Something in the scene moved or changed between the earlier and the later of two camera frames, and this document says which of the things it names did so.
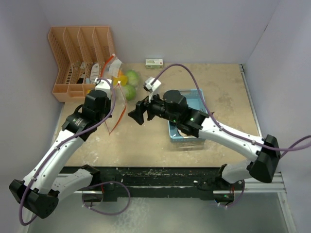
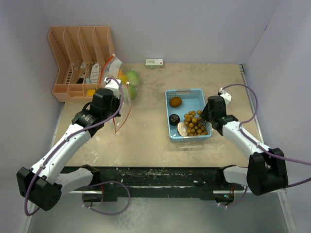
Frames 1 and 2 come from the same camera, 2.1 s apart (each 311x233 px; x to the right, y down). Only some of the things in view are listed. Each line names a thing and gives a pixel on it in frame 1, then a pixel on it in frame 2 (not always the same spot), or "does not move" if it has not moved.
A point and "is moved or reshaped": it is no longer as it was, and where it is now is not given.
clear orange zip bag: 126,81 does not move
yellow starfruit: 123,79 does not move
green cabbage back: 133,77 does not move
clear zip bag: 119,108 is moved or reshaped
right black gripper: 141,106 to 204,114
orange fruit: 119,73 does not move
